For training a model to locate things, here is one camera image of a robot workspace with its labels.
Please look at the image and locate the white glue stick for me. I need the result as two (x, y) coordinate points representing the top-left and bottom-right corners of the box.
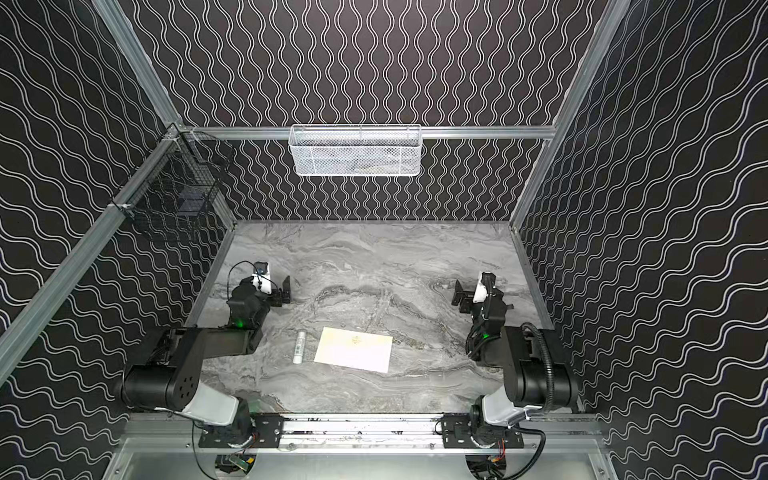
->
(292, 331), (307, 364)

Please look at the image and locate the cream yellow envelope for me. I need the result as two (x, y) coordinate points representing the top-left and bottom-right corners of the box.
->
(314, 327), (393, 374)

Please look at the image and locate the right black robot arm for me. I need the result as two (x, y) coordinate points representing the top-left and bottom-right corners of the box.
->
(451, 272), (578, 427)

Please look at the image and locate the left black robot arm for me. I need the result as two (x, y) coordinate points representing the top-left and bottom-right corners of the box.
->
(118, 270), (291, 436)

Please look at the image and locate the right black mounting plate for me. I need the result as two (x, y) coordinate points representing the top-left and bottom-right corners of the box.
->
(438, 413), (524, 449)

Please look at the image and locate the black mounting plate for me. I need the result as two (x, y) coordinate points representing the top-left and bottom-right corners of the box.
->
(438, 413), (524, 449)
(197, 413), (285, 450)

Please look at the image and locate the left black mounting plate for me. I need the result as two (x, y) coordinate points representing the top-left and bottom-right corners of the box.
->
(197, 413), (285, 450)

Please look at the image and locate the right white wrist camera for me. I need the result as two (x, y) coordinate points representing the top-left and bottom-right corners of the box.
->
(472, 272), (496, 304)

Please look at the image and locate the left thin black cable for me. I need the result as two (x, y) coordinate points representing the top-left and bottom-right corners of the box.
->
(225, 260), (262, 301)

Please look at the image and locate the right black corrugated cable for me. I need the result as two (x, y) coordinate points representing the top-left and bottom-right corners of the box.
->
(520, 322), (556, 414)

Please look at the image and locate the white wire mesh basket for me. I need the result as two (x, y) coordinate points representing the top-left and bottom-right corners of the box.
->
(288, 124), (423, 177)

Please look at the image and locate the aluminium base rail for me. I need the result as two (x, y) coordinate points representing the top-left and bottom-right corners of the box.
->
(119, 411), (607, 455)

